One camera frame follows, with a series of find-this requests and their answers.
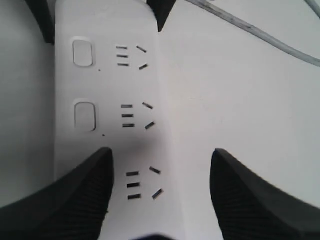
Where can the white five-outlet power strip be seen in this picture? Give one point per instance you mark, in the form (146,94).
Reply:
(108,93)

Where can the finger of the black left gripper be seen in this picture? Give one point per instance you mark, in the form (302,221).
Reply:
(41,12)
(161,10)

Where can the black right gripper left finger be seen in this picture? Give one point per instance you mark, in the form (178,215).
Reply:
(72,208)

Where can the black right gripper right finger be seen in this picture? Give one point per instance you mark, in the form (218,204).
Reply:
(249,208)

